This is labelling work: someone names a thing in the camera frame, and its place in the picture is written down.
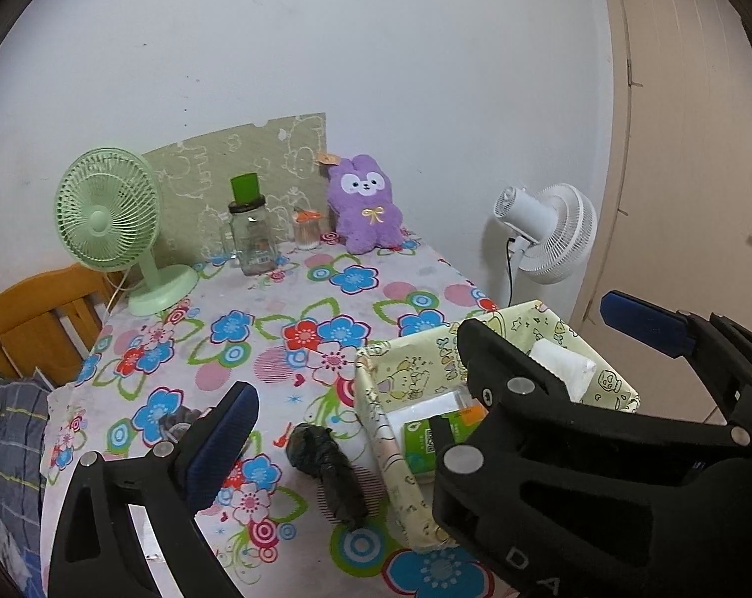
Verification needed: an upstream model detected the small toothpick jar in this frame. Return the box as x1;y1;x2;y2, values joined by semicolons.
293;207;322;253

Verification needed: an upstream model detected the black plastic bag bundle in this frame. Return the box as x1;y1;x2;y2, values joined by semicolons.
285;422;371;527

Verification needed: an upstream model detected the green patterned board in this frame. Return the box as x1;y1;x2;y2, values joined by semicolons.
140;113;328;263

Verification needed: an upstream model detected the green tissue pack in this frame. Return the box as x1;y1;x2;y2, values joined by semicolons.
401;414;483;485

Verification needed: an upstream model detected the wooden headboard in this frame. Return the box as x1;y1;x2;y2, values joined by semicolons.
0;262;119;381

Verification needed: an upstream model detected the beige fan cable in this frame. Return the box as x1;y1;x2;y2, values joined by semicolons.
105;271;134;312

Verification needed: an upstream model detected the green desk fan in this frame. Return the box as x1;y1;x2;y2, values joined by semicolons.
54;147;198;316

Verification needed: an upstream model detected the grey sock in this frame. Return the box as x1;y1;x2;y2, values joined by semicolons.
158;405;212;446

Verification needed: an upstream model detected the beige door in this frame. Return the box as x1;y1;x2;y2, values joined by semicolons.
569;0;752;425

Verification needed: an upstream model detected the black fan cable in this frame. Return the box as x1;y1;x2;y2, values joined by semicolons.
505;237;520;309

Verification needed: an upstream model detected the glass jar with green cap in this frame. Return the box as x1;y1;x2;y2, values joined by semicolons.
219;172;277;277

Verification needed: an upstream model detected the floral tablecloth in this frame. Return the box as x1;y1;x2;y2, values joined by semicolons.
40;227;539;598

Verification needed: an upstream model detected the white tissue packet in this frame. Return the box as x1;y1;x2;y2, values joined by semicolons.
528;337;598;403

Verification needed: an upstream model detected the white standing fan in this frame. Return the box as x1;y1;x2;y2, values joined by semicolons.
494;183;599;286

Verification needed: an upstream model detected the purple plush bunny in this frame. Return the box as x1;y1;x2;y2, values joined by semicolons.
319;150;405;255

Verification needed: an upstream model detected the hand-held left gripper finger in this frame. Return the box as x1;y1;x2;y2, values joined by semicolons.
47;381;260;598

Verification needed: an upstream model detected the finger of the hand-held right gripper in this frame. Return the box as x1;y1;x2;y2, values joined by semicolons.
600;290;752;431
432;317;747;552

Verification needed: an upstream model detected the blue plaid blanket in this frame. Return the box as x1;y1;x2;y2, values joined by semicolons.
0;361;50;512

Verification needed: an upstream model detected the yellow cartoon print box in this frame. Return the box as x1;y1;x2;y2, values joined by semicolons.
354;300;641;552

